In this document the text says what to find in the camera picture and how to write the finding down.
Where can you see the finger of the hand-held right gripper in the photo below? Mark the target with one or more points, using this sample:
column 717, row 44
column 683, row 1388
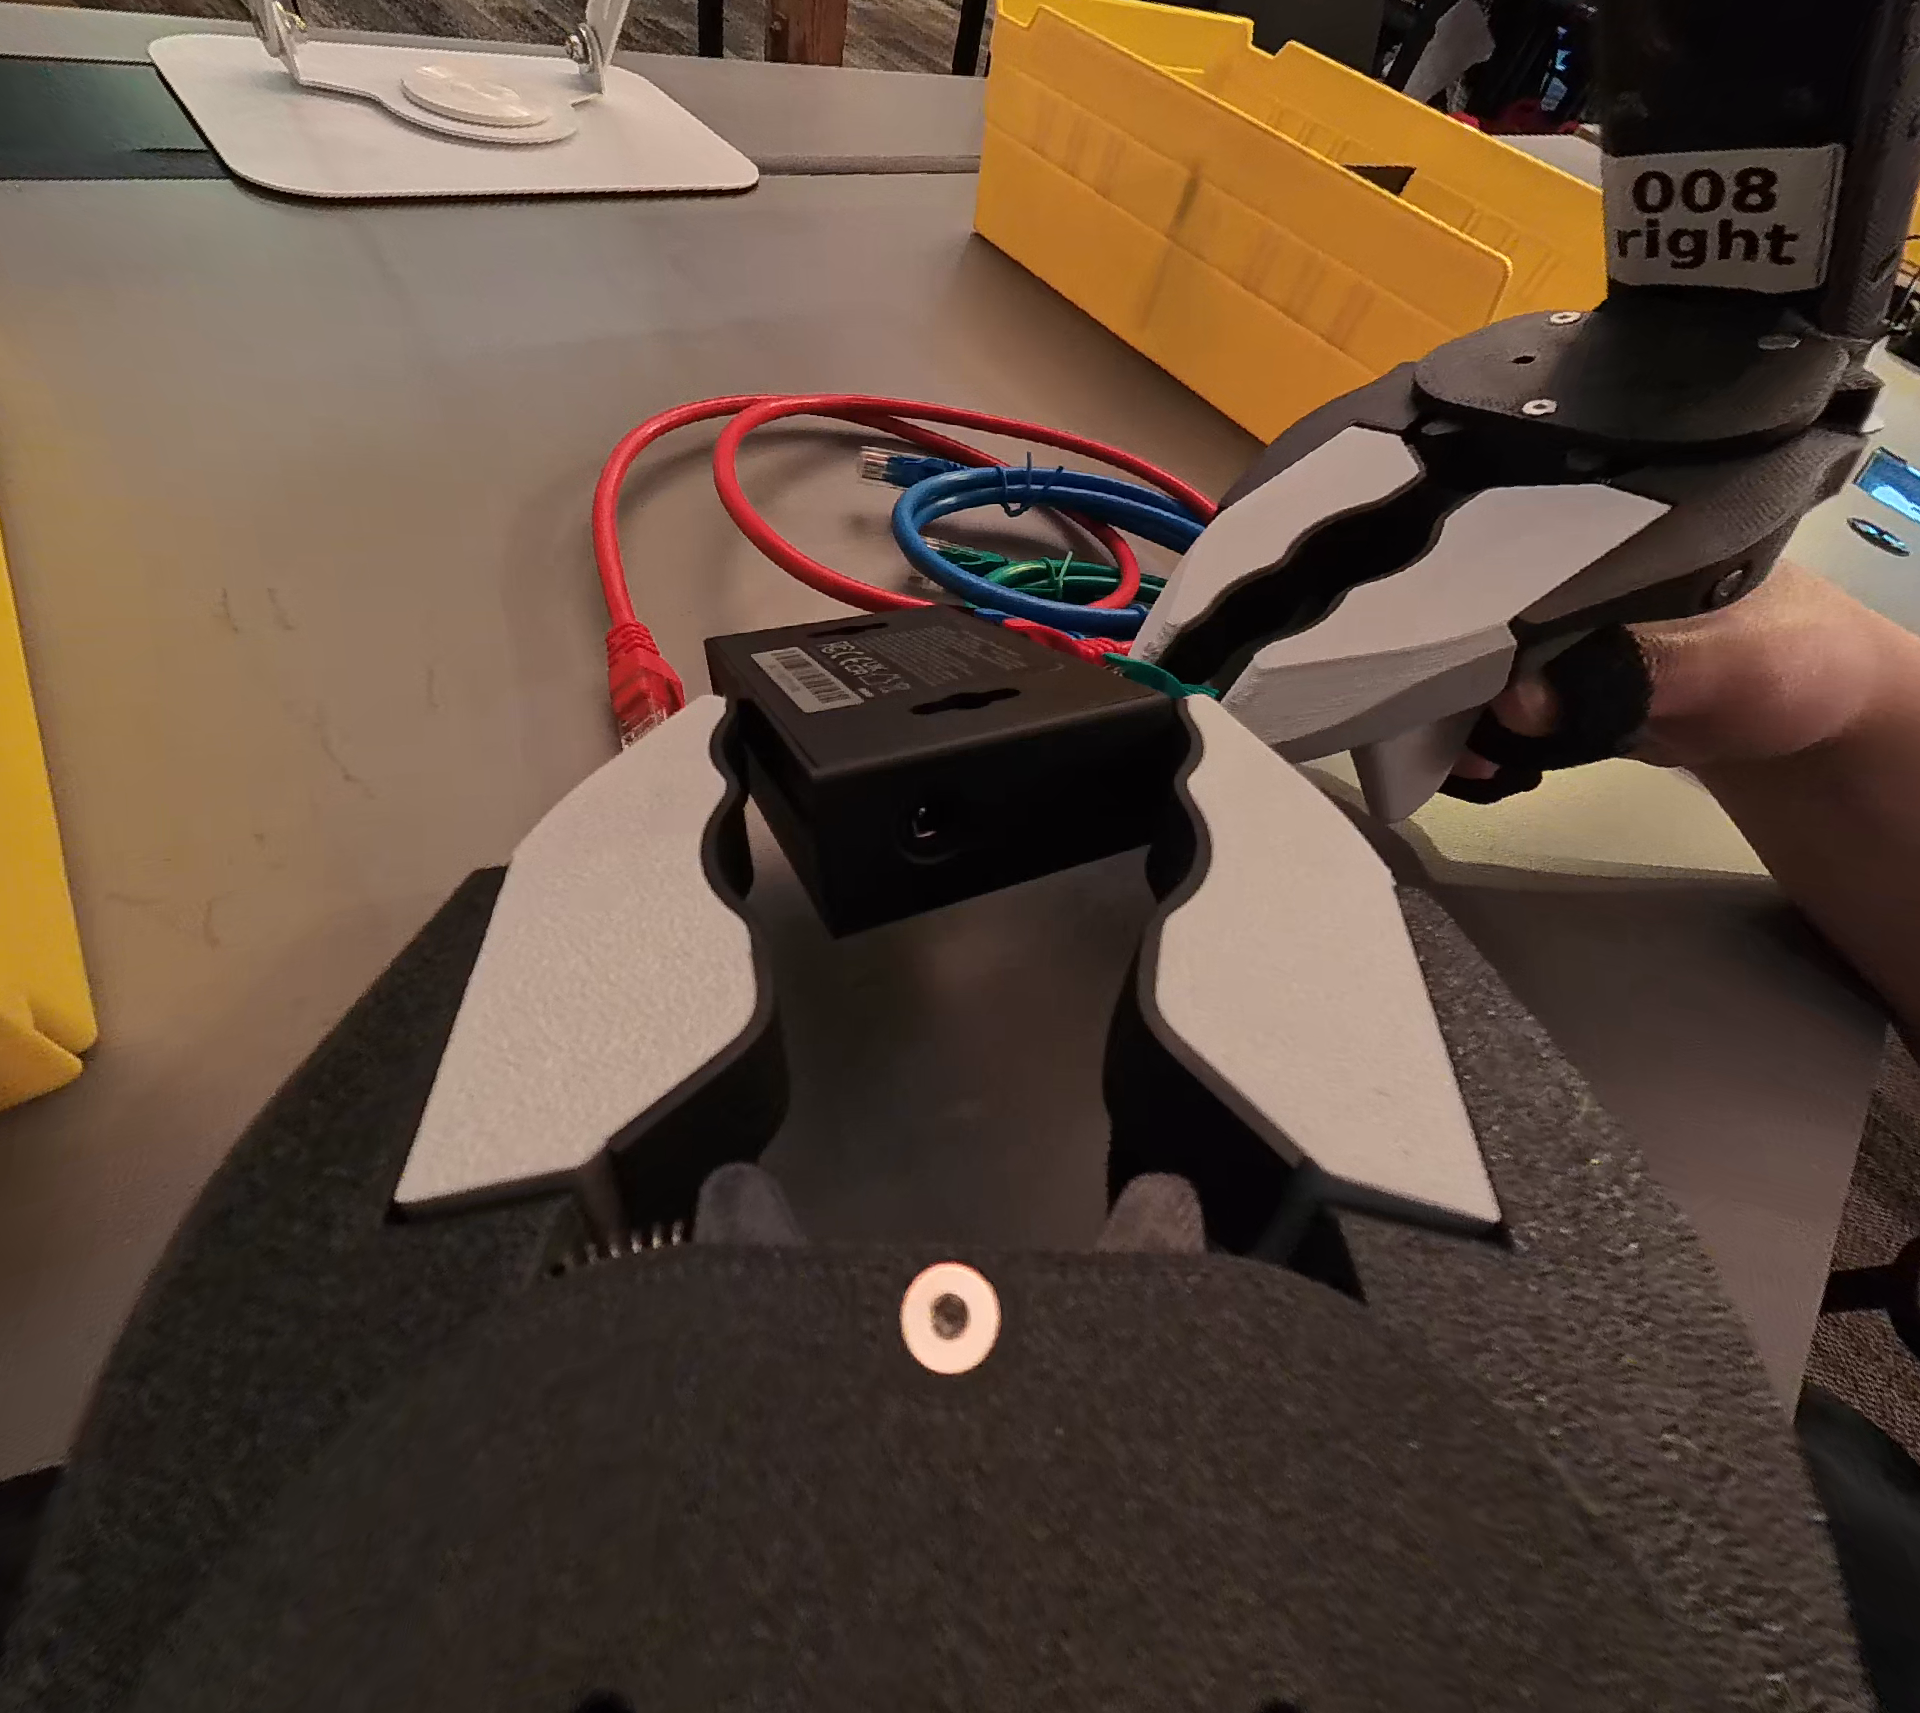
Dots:
column 1470, row 588
column 1305, row 513

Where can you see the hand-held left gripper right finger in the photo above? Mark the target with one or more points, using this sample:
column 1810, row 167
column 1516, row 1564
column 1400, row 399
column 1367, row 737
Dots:
column 1321, row 1023

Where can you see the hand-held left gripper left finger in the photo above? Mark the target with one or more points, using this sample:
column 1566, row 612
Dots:
column 585, row 994

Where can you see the yellow plastic bin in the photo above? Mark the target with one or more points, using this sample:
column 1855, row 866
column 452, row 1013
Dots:
column 1201, row 214
column 31, row 843

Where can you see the black ethernet port box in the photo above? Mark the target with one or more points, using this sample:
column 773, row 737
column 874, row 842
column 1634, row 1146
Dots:
column 960, row 784

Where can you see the person's right forearm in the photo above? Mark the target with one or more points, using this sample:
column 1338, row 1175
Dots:
column 1860, row 813

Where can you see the person's right hand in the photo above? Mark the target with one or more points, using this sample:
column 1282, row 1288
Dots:
column 1740, row 679

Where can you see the white sign base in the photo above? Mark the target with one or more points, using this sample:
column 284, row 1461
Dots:
column 450, row 138

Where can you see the black flat pad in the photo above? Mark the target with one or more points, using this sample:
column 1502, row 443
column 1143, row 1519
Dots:
column 91, row 118

